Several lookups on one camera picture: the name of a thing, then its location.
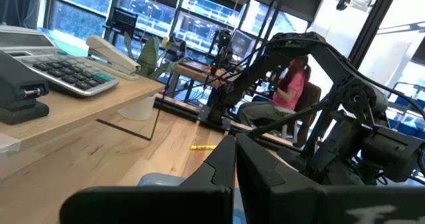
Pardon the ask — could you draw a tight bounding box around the brown chair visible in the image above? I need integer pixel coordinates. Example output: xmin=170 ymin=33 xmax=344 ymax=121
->
xmin=282 ymin=82 xmax=322 ymax=149

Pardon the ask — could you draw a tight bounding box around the snake plant in white pot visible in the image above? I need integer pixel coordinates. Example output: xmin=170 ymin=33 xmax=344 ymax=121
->
xmin=118 ymin=31 xmax=187 ymax=122

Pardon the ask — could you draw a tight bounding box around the black stapler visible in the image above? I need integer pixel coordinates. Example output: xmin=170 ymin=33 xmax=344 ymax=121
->
xmin=0 ymin=49 xmax=50 ymax=126

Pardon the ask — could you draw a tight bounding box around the person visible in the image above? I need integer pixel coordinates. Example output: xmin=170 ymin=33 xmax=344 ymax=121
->
xmin=237 ymin=55 xmax=313 ymax=128

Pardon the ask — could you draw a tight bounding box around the white stapler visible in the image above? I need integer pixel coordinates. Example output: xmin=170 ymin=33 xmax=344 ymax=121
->
xmin=85 ymin=34 xmax=142 ymax=82

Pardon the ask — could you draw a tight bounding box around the wooden background table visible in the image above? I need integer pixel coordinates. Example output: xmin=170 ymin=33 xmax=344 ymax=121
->
xmin=172 ymin=60 xmax=233 ymax=88

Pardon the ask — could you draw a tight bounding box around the white eraser block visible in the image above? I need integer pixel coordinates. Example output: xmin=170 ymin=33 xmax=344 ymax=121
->
xmin=0 ymin=132 xmax=21 ymax=156

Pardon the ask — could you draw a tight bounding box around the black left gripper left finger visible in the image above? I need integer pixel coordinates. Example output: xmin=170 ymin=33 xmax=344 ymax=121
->
xmin=58 ymin=134 xmax=237 ymax=224

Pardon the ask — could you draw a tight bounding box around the black frame post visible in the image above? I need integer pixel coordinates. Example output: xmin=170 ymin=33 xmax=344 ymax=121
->
xmin=348 ymin=0 xmax=402 ymax=68

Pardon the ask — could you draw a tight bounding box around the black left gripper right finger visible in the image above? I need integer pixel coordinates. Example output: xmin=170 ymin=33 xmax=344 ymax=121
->
xmin=235 ymin=132 xmax=425 ymax=224

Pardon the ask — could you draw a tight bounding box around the black perforated chair back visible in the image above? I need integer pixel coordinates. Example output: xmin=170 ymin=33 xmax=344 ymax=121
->
xmin=102 ymin=7 xmax=139 ymax=44

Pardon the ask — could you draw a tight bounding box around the background monitor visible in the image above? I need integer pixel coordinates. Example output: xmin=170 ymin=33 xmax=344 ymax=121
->
xmin=230 ymin=29 xmax=257 ymax=58

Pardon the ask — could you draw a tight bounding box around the wooden shelf with black legs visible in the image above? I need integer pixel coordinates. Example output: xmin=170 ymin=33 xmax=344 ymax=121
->
xmin=0 ymin=73 xmax=174 ymax=181

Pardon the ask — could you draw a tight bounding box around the white grey desk calculator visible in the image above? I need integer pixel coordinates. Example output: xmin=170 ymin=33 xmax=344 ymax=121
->
xmin=0 ymin=24 xmax=120 ymax=98

